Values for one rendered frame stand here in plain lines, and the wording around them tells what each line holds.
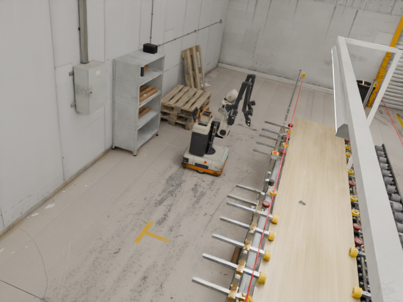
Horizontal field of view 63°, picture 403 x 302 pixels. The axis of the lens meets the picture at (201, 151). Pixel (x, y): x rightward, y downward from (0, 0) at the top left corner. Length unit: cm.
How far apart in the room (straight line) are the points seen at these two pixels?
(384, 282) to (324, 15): 1000
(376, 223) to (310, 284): 199
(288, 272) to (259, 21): 879
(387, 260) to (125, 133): 493
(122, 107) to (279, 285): 362
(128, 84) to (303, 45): 674
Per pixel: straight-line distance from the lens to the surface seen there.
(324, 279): 306
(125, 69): 511
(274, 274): 291
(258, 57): 1095
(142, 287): 374
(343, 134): 188
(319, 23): 1065
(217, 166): 522
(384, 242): 97
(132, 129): 542
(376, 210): 108
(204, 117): 511
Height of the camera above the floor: 301
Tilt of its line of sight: 30 degrees down
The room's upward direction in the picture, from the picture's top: 10 degrees clockwise
